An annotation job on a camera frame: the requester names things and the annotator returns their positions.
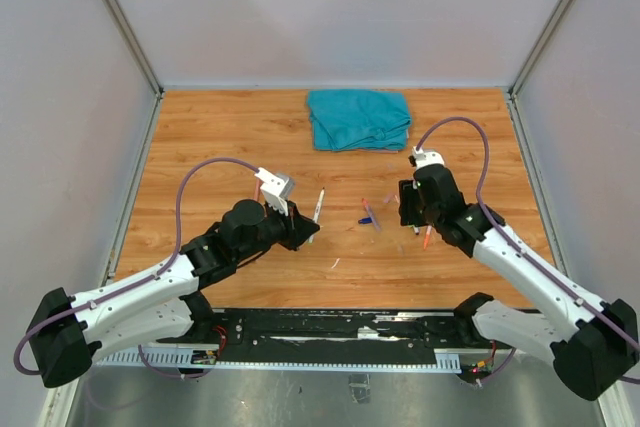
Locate pink marker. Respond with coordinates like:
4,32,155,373
361,198,381,232

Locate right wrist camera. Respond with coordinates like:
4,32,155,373
409,146,445,169

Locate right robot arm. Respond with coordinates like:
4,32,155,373
399,162,639,401

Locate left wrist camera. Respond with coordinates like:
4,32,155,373
255,167,295,216

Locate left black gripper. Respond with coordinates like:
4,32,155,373
236,196,319,262

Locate orange pen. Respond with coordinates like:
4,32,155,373
423,225,432,250

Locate pink pen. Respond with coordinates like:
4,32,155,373
253,180,260,201

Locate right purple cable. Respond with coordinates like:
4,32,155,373
413,116,640,383

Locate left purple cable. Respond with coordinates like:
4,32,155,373
13,156,261,376

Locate white pen yellow-green tip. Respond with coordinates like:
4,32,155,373
308,187,326,244

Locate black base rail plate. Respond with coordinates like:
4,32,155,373
155,306,514,363

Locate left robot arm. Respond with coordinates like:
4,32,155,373
26,199,320,388

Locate purple cable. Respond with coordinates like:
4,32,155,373
13,156,261,376
413,116,640,383

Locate teal folded cloth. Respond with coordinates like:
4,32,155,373
306,89,412,152

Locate grey slotted cable duct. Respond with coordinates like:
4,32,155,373
98,347,462,374

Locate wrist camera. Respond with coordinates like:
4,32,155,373
409,146,445,169
255,167,295,216

